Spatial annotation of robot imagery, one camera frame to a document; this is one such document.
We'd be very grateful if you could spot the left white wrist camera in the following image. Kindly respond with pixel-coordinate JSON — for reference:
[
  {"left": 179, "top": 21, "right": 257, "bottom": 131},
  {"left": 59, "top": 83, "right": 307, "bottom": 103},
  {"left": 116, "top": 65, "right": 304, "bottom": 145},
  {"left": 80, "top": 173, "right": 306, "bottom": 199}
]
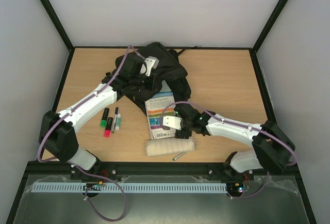
[{"left": 140, "top": 56, "right": 159, "bottom": 77}]

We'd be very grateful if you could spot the green highlighter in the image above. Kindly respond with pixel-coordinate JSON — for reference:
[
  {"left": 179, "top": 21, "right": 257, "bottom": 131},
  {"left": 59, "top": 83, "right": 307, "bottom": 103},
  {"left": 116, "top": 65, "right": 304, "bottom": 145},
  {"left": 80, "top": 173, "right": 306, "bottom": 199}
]
[{"left": 100, "top": 108, "right": 109, "bottom": 127}]

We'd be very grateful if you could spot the beige rolled pencil case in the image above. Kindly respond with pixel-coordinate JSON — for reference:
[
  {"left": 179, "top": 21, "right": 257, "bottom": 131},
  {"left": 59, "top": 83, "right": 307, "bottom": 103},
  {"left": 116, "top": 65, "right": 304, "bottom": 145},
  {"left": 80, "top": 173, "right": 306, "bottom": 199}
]
[{"left": 145, "top": 137, "right": 195, "bottom": 157}]

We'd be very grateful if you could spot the black enclosure frame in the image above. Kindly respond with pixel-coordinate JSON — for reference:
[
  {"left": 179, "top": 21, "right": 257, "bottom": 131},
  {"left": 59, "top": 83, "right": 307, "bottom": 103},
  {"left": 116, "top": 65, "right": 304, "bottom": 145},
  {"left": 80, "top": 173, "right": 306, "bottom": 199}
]
[{"left": 6, "top": 0, "right": 316, "bottom": 223}]

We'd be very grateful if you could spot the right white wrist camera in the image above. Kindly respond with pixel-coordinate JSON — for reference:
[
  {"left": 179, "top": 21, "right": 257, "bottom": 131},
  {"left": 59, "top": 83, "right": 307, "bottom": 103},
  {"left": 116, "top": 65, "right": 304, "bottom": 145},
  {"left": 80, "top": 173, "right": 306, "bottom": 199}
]
[{"left": 162, "top": 116, "right": 182, "bottom": 130}]

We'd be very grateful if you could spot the colourful paperback book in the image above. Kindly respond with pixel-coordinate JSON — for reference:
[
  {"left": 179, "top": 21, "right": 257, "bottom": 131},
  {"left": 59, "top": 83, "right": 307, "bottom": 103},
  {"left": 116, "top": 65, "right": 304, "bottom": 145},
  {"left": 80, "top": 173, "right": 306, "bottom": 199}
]
[{"left": 145, "top": 91, "right": 175, "bottom": 139}]

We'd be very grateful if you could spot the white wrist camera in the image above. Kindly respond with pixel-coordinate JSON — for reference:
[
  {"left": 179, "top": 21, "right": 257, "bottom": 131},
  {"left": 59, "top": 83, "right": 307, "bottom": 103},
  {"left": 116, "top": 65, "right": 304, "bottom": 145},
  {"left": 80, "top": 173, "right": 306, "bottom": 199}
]
[
  {"left": 162, "top": 116, "right": 182, "bottom": 130},
  {"left": 140, "top": 56, "right": 159, "bottom": 77}
]

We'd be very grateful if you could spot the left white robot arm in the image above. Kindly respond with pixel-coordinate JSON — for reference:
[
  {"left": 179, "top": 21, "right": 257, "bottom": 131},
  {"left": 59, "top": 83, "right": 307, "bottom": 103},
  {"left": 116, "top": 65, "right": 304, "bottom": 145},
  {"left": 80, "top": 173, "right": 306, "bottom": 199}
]
[{"left": 37, "top": 54, "right": 159, "bottom": 170}]

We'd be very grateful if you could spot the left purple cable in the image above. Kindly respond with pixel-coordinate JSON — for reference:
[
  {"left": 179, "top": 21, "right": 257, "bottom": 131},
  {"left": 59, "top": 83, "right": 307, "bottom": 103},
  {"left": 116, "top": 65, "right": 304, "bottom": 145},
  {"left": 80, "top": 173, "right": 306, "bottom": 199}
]
[{"left": 37, "top": 44, "right": 145, "bottom": 221}]

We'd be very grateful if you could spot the pink highlighter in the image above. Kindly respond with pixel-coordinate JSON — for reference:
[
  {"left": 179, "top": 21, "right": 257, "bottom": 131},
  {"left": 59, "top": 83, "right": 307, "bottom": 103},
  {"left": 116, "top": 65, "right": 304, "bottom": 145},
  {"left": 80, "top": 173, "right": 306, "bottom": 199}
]
[{"left": 104, "top": 117, "right": 113, "bottom": 138}]

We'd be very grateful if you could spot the white green glue stick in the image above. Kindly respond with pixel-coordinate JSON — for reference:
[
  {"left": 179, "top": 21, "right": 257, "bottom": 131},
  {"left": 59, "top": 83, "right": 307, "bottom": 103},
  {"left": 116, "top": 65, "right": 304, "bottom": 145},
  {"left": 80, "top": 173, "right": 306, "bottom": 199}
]
[{"left": 115, "top": 113, "right": 121, "bottom": 131}]

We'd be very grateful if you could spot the black student backpack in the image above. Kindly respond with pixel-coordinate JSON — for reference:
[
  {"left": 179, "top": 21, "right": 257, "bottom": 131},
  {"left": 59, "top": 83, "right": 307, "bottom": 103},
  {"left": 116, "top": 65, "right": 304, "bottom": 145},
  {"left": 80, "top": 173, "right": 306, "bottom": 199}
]
[{"left": 102, "top": 42, "right": 191, "bottom": 114}]

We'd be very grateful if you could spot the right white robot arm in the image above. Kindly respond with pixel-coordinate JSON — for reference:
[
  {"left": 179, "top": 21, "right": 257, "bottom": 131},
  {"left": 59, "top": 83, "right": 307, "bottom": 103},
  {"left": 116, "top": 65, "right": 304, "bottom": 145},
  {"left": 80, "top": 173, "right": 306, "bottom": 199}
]
[{"left": 173, "top": 102, "right": 297, "bottom": 179}]

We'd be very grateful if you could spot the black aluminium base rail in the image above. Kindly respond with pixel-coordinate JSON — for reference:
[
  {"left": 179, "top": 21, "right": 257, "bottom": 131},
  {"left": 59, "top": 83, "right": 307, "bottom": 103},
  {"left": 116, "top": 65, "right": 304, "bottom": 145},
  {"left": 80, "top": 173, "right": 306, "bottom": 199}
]
[{"left": 25, "top": 161, "right": 300, "bottom": 181}]

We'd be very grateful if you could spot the light blue slotted cable duct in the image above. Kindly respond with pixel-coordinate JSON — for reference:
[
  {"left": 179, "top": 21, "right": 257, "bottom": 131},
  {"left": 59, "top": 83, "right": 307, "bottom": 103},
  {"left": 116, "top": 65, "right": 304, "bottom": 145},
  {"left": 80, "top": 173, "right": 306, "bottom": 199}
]
[{"left": 31, "top": 182, "right": 227, "bottom": 194}]

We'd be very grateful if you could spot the black blue pen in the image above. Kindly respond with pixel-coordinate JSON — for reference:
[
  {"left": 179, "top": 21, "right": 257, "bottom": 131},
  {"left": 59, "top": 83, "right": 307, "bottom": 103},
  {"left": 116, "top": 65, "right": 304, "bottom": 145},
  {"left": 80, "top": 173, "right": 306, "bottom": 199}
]
[{"left": 111, "top": 107, "right": 119, "bottom": 133}]

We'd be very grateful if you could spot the silver green marker pen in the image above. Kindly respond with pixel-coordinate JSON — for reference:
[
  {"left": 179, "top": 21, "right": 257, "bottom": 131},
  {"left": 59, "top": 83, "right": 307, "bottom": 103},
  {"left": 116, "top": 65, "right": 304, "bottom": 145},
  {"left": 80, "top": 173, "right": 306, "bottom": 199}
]
[{"left": 173, "top": 152, "right": 187, "bottom": 161}]

